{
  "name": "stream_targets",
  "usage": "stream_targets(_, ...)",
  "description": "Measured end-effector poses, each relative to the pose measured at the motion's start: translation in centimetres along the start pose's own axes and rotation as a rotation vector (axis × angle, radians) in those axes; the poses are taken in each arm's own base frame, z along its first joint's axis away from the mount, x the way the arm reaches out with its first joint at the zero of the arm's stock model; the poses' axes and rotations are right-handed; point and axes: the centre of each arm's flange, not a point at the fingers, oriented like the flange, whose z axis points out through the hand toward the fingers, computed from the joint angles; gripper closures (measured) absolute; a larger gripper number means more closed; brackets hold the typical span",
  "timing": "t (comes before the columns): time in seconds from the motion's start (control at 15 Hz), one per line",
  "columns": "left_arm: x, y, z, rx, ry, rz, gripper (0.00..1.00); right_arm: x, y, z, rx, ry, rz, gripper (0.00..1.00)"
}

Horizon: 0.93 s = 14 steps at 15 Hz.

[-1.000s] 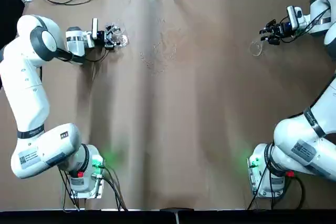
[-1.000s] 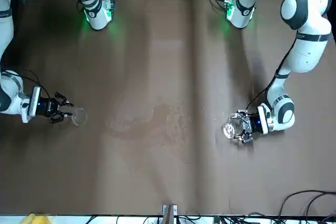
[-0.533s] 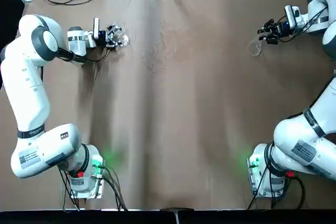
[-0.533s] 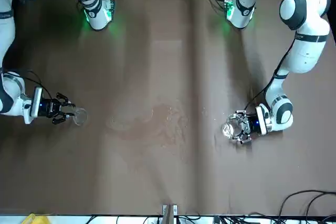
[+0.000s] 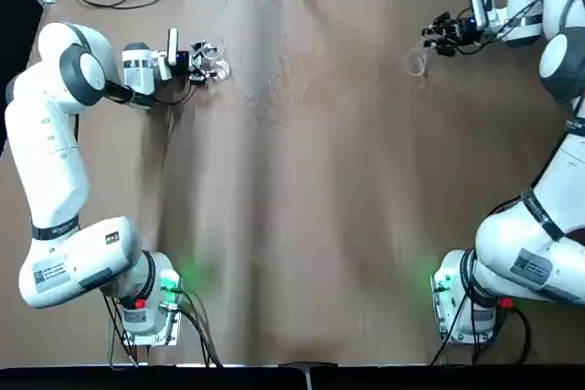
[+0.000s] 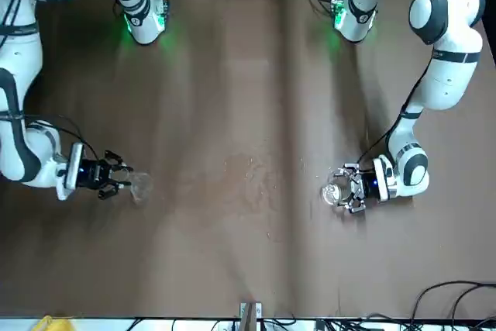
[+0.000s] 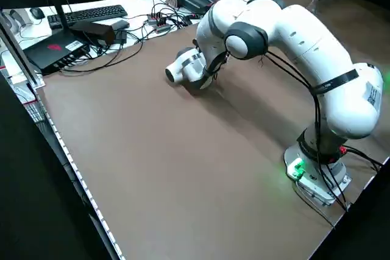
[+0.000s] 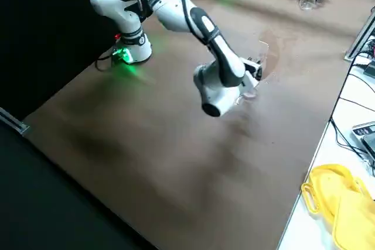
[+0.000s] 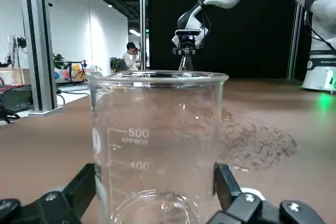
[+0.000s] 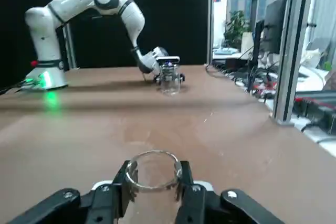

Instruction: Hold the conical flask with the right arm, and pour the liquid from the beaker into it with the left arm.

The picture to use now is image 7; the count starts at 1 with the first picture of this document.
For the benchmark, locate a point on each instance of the grey usb hub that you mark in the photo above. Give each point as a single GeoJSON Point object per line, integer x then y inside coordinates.
{"type": "Point", "coordinates": [160, 24]}

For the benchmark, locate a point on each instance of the white ticked table edge strip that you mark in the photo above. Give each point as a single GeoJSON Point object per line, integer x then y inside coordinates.
{"type": "Point", "coordinates": [80, 177]}

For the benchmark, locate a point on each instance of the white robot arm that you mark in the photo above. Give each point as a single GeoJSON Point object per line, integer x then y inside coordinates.
{"type": "Point", "coordinates": [304, 44]}

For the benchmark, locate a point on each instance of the black computer mouse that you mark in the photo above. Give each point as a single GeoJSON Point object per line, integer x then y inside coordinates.
{"type": "Point", "coordinates": [38, 12]}

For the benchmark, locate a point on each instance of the black rectangular box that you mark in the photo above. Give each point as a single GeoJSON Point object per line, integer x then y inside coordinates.
{"type": "Point", "coordinates": [94, 30]}

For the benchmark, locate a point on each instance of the black device with red logo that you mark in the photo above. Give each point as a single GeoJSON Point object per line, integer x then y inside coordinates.
{"type": "Point", "coordinates": [48, 51]}

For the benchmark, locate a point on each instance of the aluminium frame post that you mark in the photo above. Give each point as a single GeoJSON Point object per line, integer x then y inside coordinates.
{"type": "Point", "coordinates": [18, 53]}

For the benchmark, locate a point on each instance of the black keyboard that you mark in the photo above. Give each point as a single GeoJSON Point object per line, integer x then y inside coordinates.
{"type": "Point", "coordinates": [91, 15]}

